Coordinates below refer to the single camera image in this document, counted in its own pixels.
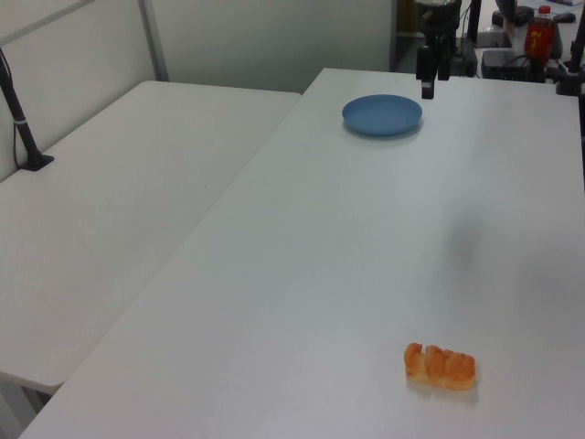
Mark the black electronic equipment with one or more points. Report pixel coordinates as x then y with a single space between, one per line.
464 61

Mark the blue round plate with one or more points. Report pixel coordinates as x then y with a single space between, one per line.
381 114

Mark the black computer mouse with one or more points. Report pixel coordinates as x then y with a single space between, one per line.
566 18

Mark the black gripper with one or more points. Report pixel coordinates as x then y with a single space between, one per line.
439 23

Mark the black box computer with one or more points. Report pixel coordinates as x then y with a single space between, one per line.
496 64

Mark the white side table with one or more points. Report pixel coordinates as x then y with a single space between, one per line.
114 206

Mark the orange bread loaf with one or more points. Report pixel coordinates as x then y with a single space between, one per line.
441 368

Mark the red drink bottle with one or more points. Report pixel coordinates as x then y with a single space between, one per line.
540 39

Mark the black camera pole with base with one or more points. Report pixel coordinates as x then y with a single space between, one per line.
18 119

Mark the grey partition post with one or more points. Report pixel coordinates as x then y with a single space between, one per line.
155 41

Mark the black camera stand clamp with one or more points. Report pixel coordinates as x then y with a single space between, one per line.
571 73

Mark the black monitor pole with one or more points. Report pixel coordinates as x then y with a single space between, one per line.
474 20

